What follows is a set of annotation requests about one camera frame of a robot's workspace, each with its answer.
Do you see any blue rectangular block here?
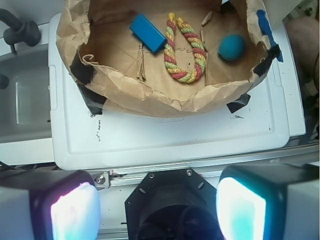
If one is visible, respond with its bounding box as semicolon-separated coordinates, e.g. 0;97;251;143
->
129;14;167;54

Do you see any metal corner bracket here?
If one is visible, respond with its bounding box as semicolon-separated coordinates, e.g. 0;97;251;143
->
89;170;112;191

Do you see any clear plastic container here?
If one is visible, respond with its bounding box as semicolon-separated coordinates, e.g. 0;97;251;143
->
0;43;55;144

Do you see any multicolour twisted rope toy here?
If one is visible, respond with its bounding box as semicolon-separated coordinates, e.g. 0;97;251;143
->
163;12;207;84

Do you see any aluminium extrusion rail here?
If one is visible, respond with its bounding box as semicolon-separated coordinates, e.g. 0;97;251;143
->
88;142;320;188

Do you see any brown paper bag tray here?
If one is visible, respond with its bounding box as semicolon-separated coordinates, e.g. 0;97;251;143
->
56;0;279;118

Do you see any blue masking tape strip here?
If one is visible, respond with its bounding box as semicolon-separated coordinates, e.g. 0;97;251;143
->
256;9;284;63

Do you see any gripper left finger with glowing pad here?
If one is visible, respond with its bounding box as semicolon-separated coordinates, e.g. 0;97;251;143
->
0;170;101;240

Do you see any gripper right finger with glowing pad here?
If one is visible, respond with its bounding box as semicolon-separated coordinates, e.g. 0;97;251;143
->
216;163;320;240

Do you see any teal textured ball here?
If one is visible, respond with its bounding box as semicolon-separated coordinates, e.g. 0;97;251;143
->
218;34;246;61

